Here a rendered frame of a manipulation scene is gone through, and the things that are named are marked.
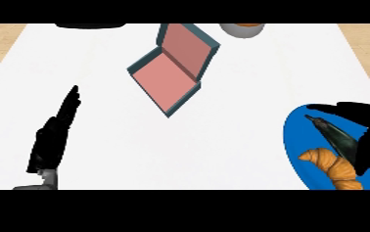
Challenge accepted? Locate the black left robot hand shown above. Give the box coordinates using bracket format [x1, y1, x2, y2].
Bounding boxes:
[26, 84, 82, 175]

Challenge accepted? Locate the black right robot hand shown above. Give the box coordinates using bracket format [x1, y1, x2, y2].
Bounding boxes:
[305, 101, 370, 177]

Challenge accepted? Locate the blue plate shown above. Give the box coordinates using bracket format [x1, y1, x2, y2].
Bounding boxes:
[283, 104, 370, 191]

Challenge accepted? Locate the grey cup with orange content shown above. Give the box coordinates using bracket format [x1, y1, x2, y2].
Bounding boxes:
[218, 23, 265, 39]

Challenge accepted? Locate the golden croissant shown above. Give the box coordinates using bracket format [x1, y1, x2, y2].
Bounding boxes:
[297, 147, 364, 191]

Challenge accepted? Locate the black round object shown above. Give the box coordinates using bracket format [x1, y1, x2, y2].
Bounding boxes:
[53, 23, 126, 30]

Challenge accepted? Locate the dark eggplant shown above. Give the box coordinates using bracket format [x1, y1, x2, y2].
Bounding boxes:
[303, 114, 359, 167]

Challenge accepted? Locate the open pink and teal box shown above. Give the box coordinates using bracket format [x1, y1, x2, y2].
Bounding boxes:
[125, 23, 221, 118]

